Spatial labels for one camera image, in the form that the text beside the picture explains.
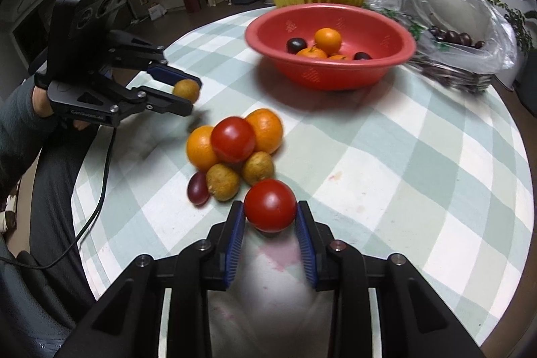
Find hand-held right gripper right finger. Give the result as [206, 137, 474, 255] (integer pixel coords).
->
[294, 201, 486, 358]

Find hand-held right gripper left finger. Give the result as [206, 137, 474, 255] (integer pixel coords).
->
[54, 201, 246, 358]

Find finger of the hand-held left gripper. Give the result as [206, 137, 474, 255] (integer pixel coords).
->
[107, 29, 202, 89]
[108, 85, 196, 120]

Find brown-green longan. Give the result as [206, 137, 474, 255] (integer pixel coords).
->
[173, 80, 201, 104]
[241, 151, 275, 186]
[206, 164, 241, 202]

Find red tomato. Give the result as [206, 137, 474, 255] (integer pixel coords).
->
[244, 179, 297, 233]
[210, 116, 256, 163]

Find red plastic bowl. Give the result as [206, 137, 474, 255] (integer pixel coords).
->
[245, 3, 417, 91]

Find round orange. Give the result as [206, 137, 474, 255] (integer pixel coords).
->
[314, 28, 342, 55]
[186, 125, 221, 171]
[244, 108, 284, 154]

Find person's left forearm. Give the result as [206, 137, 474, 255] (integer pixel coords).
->
[0, 83, 60, 200]

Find person's left hand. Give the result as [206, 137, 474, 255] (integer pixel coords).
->
[33, 85, 92, 131]

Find red plum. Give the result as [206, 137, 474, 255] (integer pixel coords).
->
[187, 171, 210, 207]

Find green white checked tablecloth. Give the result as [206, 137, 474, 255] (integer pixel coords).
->
[71, 3, 533, 358]

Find person's grey pants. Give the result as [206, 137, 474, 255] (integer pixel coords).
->
[29, 123, 117, 328]

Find dark seat cushion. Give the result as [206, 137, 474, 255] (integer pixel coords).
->
[0, 249, 98, 358]

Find clear plastic bag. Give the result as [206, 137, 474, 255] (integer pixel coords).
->
[363, 0, 519, 85]

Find small-leaf potted plant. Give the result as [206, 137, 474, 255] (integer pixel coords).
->
[472, 0, 537, 49]

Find black cable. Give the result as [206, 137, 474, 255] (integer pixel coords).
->
[0, 125, 119, 270]

